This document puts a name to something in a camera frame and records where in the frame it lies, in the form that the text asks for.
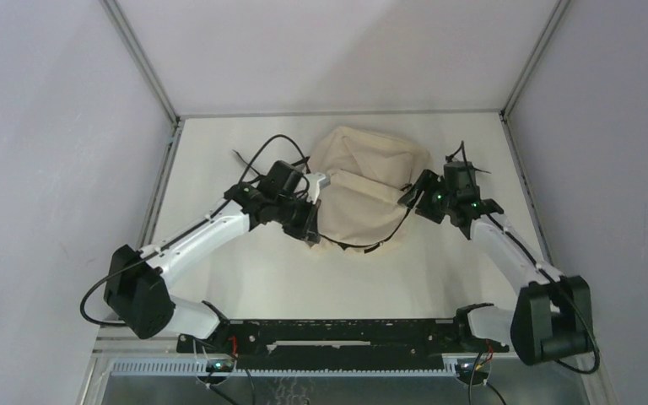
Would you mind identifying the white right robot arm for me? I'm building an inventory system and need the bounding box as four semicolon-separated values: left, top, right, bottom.
397;160;602;375

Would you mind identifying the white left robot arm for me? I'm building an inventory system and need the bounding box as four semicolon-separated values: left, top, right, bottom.
79;160;330;352

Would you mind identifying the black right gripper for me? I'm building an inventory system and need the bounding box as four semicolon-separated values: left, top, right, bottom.
397;169;456;224

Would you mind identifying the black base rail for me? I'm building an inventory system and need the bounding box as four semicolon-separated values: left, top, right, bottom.
175;318;510;373

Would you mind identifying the beige canvas backpack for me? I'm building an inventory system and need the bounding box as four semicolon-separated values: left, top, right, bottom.
284;127;430;254

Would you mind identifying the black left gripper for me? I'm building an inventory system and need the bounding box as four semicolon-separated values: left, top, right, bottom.
274;193;321;245

